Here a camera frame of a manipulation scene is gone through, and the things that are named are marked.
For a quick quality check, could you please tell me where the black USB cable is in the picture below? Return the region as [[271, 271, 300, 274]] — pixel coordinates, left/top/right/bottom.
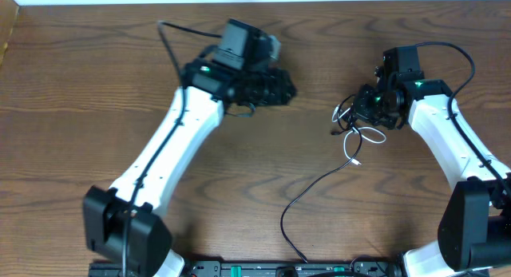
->
[[279, 93, 364, 264]]

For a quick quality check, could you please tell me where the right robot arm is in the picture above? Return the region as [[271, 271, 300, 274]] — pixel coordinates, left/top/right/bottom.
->
[[351, 45, 510, 276]]

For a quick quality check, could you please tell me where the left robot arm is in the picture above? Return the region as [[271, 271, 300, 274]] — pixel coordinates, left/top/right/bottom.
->
[[82, 19, 296, 276]]

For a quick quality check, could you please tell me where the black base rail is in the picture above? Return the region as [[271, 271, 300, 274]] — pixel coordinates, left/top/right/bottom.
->
[[87, 259, 404, 277]]

